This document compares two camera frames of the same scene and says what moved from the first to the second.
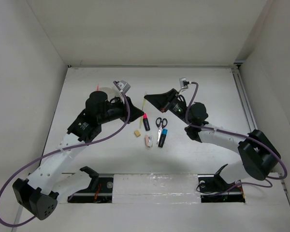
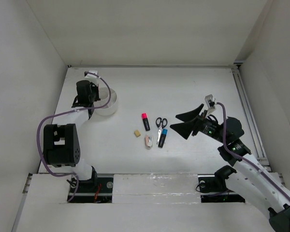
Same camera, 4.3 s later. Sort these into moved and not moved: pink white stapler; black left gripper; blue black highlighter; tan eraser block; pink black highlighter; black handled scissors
Moved: black left gripper
Not moved: black handled scissors; blue black highlighter; pink black highlighter; tan eraser block; pink white stapler
